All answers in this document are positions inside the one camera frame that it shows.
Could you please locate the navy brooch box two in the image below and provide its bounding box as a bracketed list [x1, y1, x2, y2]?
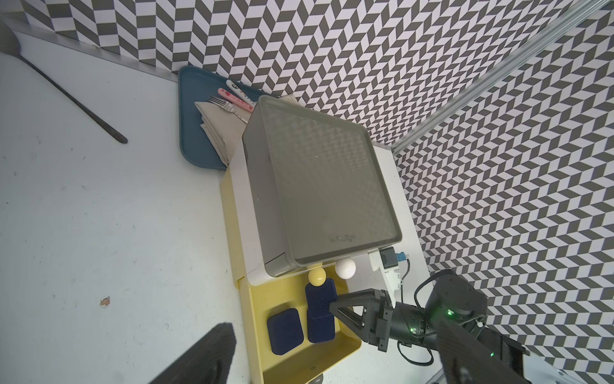
[305, 278, 337, 318]

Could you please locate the navy brooch box one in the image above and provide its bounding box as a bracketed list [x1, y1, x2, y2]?
[307, 311, 336, 344]

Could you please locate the blue tray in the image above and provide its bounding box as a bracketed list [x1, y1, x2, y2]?
[177, 67, 264, 171]

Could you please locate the three-tier drawer cabinet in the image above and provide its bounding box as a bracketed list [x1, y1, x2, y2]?
[221, 96, 403, 286]

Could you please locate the white handled utensil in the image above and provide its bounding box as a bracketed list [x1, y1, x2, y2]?
[225, 79, 256, 107]

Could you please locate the aluminium corner post right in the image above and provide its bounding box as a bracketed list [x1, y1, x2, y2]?
[391, 0, 609, 155]

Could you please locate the yellow bottom drawer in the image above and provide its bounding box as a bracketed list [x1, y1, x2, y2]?
[236, 273, 362, 383]

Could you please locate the black spoon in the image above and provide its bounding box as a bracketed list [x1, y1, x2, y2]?
[1, 22, 129, 144]

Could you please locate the patterned spoon pink handle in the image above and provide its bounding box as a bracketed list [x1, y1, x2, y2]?
[207, 88, 254, 124]

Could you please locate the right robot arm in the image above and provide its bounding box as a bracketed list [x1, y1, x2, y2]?
[329, 270, 575, 383]

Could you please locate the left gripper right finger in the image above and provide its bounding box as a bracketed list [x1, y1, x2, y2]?
[435, 320, 528, 384]

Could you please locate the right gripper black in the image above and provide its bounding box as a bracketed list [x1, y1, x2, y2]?
[329, 270, 488, 352]

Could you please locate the navy brooch box three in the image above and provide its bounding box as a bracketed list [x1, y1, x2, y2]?
[267, 308, 305, 355]

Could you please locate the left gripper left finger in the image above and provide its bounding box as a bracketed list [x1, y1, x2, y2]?
[150, 323, 237, 384]

